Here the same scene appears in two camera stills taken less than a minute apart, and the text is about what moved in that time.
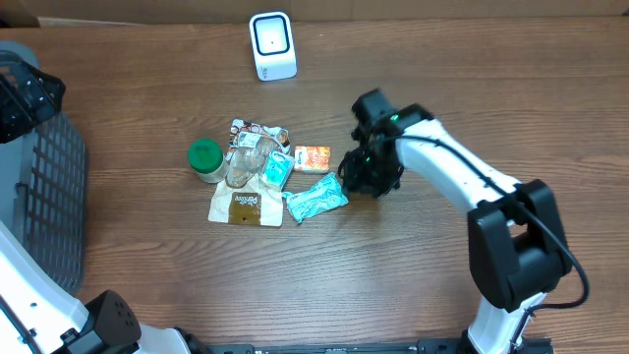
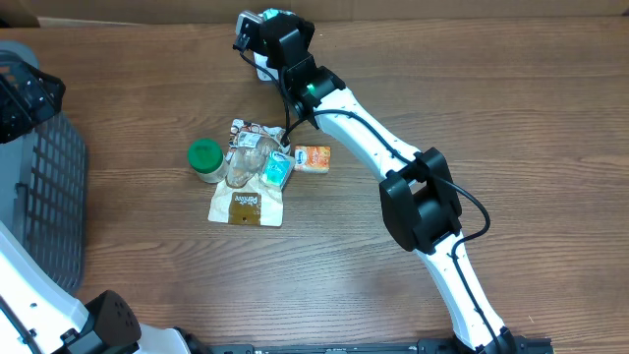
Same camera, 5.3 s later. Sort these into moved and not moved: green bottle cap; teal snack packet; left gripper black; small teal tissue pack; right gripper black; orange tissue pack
Moved: teal snack packet; right gripper black
Not moved: small teal tissue pack; left gripper black; green bottle cap; orange tissue pack
